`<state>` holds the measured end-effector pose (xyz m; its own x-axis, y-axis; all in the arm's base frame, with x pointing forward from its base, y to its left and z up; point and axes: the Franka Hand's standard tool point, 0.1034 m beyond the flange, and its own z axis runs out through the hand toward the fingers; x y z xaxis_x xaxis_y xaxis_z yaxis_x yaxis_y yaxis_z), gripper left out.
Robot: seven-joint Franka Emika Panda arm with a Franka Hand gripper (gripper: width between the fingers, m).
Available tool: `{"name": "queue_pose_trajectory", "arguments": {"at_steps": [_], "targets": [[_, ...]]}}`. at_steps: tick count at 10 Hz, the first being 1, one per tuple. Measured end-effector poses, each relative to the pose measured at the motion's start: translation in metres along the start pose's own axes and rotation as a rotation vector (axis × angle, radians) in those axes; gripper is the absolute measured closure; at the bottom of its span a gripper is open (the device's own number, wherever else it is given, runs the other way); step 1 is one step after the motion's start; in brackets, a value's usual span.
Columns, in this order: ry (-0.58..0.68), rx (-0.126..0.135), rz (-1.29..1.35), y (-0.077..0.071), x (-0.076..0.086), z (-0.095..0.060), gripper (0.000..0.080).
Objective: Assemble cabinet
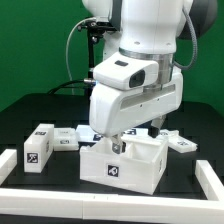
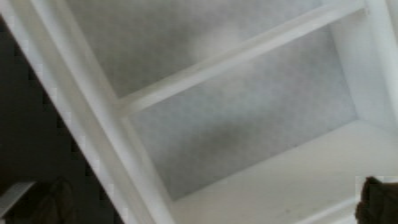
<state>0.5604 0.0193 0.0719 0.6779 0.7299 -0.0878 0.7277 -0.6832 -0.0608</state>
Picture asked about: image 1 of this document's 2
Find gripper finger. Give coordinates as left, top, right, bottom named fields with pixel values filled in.
left=148, top=116, right=165, bottom=138
left=111, top=134, right=124, bottom=154

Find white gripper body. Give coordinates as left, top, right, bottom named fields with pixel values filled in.
left=89, top=72, right=183, bottom=137

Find white cabinet body box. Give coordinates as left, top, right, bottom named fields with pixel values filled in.
left=80, top=135, right=168, bottom=195

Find white panel with tag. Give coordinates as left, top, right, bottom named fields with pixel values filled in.
left=159, top=129, right=197, bottom=153

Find small white door panel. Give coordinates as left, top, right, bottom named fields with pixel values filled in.
left=54, top=128, right=79, bottom=151

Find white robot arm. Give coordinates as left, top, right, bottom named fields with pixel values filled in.
left=83, top=0, right=218, bottom=154

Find white marker sheet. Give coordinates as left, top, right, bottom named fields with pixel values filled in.
left=76, top=125, right=148, bottom=143

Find tall white block with tag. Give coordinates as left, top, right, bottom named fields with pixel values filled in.
left=24, top=124, right=54, bottom=173

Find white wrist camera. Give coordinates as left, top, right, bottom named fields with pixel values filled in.
left=93, top=52, right=159, bottom=90

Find black base cables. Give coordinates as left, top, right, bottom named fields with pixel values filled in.
left=47, top=78, right=93, bottom=96

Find grey stand cable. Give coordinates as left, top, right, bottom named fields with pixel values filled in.
left=65, top=17, right=96, bottom=96

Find grey corrugated cable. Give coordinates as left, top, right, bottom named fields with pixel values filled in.
left=173, top=6, right=199, bottom=71

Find white right frame rail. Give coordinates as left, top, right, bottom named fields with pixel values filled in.
left=195, top=160, right=224, bottom=202

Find white frame rail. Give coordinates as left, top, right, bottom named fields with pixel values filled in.
left=0, top=149, right=17, bottom=185
left=0, top=188, right=224, bottom=224
left=195, top=160, right=224, bottom=202

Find black camera stand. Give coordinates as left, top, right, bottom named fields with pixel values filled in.
left=78, top=18, right=116, bottom=95

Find white left frame rail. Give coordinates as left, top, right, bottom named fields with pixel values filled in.
left=0, top=149, right=17, bottom=185

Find white front frame rail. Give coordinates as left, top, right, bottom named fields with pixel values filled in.
left=0, top=188, right=224, bottom=224

